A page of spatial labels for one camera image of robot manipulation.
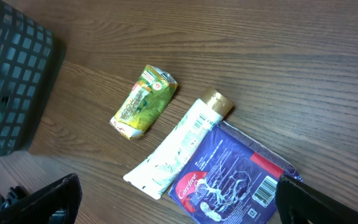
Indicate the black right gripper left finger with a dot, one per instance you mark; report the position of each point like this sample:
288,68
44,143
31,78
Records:
58,202

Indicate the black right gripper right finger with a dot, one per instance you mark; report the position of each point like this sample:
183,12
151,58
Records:
298,203

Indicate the purple Carefree packet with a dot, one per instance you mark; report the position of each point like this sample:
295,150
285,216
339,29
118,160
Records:
231,178

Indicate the white tube gold cap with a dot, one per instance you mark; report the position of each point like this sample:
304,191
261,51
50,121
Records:
156,173

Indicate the green juice carton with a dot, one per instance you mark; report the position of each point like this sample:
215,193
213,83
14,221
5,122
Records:
147,100

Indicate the grey plastic basket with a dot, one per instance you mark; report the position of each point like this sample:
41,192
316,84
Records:
27,54

